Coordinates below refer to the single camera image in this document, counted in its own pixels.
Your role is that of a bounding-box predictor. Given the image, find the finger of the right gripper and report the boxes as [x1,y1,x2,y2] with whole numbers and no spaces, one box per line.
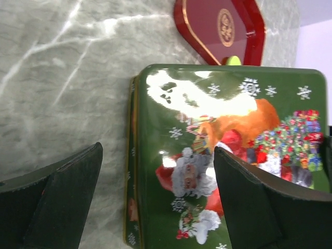
[321,136,332,192]

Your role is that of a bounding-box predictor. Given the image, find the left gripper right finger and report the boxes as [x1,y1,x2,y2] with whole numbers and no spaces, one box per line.
[214,147,331,248]

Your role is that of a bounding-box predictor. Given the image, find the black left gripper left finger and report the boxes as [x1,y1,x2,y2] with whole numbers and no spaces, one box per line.
[1,142,103,249]

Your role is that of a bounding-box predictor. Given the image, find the gold tin lid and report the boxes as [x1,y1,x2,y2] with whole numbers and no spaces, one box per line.
[133,64,331,248]

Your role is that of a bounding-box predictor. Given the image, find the green gold cookie tin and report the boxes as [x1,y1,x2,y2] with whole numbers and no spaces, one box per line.
[123,77,142,248]

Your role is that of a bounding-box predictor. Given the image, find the red rectangular tray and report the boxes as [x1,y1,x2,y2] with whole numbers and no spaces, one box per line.
[173,0,266,66]

